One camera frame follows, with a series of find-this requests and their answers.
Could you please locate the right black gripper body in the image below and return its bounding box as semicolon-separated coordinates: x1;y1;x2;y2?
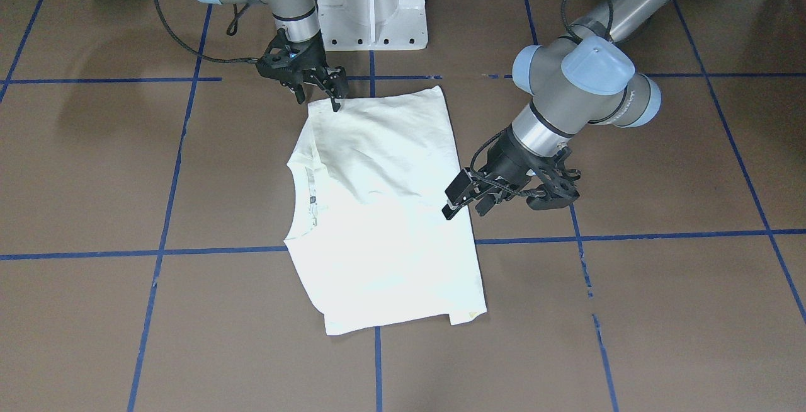
286;31;331;88

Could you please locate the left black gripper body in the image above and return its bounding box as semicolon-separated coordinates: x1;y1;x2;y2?
482;126;536;195

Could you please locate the cream long-sleeve cat shirt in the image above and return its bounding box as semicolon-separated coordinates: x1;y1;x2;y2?
284;86;487;336

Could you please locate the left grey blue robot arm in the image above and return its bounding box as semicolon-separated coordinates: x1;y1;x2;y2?
442;0;673;220

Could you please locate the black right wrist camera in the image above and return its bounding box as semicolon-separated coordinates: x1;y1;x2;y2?
256;28;300;87

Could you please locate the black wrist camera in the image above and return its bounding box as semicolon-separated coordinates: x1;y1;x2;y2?
526;147;581;210
256;28;300;87

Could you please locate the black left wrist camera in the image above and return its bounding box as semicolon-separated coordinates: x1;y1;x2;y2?
526;147;581;210

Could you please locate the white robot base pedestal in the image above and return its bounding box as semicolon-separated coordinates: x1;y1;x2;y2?
317;0;429;52

